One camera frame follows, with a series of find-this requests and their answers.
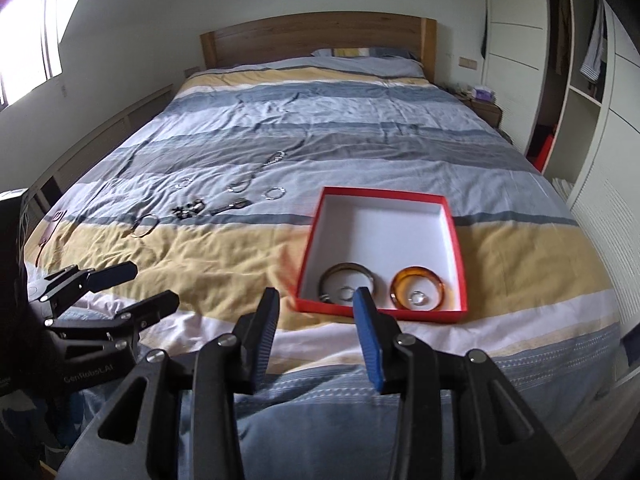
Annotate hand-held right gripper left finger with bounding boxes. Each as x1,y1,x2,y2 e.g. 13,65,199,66
57,287,282,480

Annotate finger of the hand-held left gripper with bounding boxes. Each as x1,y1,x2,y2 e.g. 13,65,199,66
46,290,180,352
27,261,139,318

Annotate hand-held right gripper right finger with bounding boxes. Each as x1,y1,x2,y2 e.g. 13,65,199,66
351,286,565,480

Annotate silver hoop bangles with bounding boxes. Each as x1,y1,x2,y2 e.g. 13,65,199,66
131,214,160,237

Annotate amber bangle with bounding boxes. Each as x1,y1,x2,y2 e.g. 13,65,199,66
390,265,446,311

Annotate silver bracelets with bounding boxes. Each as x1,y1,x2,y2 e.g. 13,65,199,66
320,262,375,305

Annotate dark charm bracelet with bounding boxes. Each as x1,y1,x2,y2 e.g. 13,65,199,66
172,199,207,220

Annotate red cardboard box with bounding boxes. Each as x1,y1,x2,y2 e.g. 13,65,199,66
295,186,468,324

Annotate striped duvet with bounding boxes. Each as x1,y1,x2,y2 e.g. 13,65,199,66
15,55,623,480

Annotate window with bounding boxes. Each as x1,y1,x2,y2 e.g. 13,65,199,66
0,0,96,108

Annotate red bag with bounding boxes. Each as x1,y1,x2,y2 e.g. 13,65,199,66
531,135,556,171

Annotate wooden nightstand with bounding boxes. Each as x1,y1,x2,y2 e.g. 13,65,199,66
460,95,502,126

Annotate striped pillow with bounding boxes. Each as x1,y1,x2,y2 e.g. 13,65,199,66
311,46,421,61

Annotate wooden headboard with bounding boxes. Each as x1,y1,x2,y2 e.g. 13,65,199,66
200,11,437,83

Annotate white wardrobe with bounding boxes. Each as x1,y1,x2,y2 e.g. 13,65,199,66
482,0,640,261

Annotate striped hanging shirt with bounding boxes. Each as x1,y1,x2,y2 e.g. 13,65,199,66
580,0,608,83

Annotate beige wall cabinet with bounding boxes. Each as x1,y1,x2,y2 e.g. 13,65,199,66
30,85,173,201

